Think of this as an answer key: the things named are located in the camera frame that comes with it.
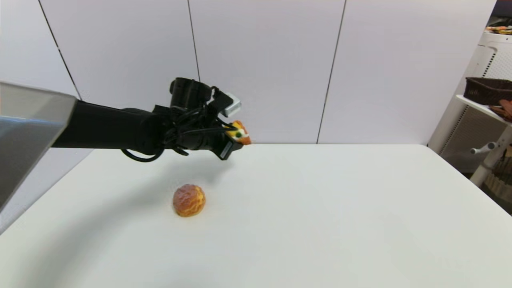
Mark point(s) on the colourful items on purifier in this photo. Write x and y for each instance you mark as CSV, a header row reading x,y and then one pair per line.
x,y
498,29

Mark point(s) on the white side table frame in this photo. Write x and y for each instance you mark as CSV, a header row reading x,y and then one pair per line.
x,y
476,106

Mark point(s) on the round brown cream puff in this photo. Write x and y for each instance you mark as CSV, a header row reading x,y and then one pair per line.
x,y
188,200

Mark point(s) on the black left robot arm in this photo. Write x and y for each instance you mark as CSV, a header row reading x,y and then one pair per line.
x,y
104,128

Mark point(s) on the dark brown wicker basket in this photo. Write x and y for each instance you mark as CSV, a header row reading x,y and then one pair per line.
x,y
486,91

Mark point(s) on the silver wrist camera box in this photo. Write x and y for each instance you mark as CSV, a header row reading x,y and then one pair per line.
x,y
231,105

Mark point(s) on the white shelf cart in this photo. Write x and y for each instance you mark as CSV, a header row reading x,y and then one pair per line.
x,y
476,68

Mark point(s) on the grey robot shoulder cover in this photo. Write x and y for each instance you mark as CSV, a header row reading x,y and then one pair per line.
x,y
24,140

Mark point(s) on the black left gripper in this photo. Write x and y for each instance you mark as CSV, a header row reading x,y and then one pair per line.
x,y
200,140

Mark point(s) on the tan woven basket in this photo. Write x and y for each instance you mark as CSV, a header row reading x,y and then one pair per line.
x,y
500,180

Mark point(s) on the triangle bread with fruit topping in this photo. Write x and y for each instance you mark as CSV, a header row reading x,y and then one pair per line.
x,y
241,134

